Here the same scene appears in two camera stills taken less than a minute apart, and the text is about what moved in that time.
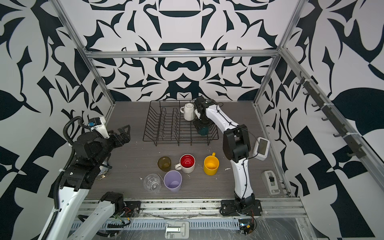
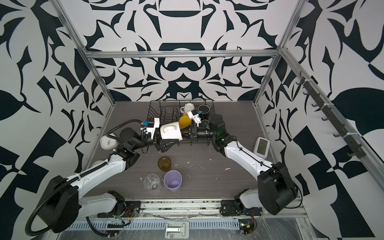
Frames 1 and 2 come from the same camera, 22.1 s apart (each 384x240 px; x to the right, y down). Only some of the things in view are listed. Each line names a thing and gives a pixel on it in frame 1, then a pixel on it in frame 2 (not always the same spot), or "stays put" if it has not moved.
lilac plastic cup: (172, 180) stays put
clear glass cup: (152, 182) stays put
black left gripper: (123, 136) -> (159, 143)
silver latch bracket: (177, 229) stays put
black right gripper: (198, 125) -> (195, 131)
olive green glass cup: (164, 163) stays put
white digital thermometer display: (261, 148) stays put
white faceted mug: (188, 111) stays put
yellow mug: (211, 164) -> (184, 122)
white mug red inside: (187, 163) -> (171, 130)
